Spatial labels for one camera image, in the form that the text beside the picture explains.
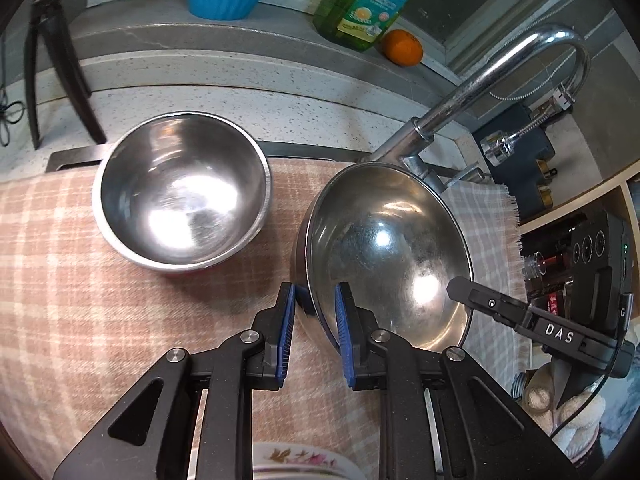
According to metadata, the large stainless steel bowl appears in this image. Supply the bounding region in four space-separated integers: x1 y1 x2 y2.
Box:
291 162 473 356

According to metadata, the white knitted glove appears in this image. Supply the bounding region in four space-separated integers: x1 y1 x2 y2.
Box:
521 363 606 463

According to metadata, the beige plaid cloth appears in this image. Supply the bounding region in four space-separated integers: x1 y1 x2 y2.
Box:
1 159 532 479

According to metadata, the floral rimmed plate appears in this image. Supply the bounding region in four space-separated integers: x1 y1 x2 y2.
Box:
253 442 366 480

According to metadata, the red steel-lined bowl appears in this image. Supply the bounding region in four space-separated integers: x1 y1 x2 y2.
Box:
91 110 273 274

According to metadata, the chrome faucet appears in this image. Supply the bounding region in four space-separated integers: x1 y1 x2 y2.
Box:
364 24 591 194

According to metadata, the orange fruit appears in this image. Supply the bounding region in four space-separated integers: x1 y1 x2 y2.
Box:
381 29 423 67

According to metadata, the black tripod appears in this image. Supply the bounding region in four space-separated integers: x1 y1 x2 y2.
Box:
24 0 107 150

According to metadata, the black cable with remote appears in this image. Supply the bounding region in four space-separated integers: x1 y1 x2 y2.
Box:
0 34 26 149

